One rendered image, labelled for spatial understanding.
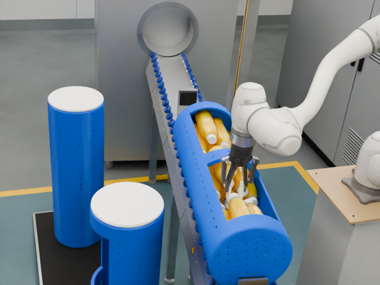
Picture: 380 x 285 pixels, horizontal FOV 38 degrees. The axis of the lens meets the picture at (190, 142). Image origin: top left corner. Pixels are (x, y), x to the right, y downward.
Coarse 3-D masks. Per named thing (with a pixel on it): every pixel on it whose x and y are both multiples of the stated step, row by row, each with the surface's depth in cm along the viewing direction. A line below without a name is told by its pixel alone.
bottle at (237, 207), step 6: (234, 198) 193; (240, 198) 193; (228, 204) 193; (234, 204) 190; (240, 204) 189; (246, 204) 190; (228, 210) 191; (234, 210) 188; (240, 210) 186; (246, 210) 187; (234, 216) 186
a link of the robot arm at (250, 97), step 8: (240, 88) 174; (248, 88) 173; (256, 88) 173; (240, 96) 174; (248, 96) 172; (256, 96) 172; (264, 96) 174; (232, 104) 179; (240, 104) 174; (248, 104) 173; (256, 104) 173; (264, 104) 174; (232, 112) 179; (240, 112) 174; (248, 112) 172; (232, 120) 180; (240, 120) 175; (248, 120) 171; (240, 128) 178
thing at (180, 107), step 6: (180, 90) 291; (186, 90) 291; (192, 90) 292; (180, 96) 291; (186, 96) 291; (192, 96) 292; (180, 102) 292; (186, 102) 293; (192, 102) 294; (180, 108) 296
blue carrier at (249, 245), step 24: (192, 120) 251; (192, 144) 224; (192, 168) 215; (192, 192) 208; (216, 192) 194; (264, 192) 210; (216, 216) 185; (240, 216) 180; (264, 216) 181; (216, 240) 178; (240, 240) 177; (264, 240) 178; (288, 240) 180; (216, 264) 180; (240, 264) 182; (264, 264) 184; (288, 264) 186
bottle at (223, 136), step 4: (216, 116) 252; (216, 120) 248; (220, 120) 249; (216, 124) 246; (220, 124) 245; (220, 128) 243; (224, 128) 244; (220, 132) 240; (224, 132) 240; (220, 136) 238; (224, 136) 238; (228, 136) 240; (220, 140) 237; (224, 140) 237; (228, 140) 239; (216, 144) 239; (220, 144) 236; (228, 144) 239
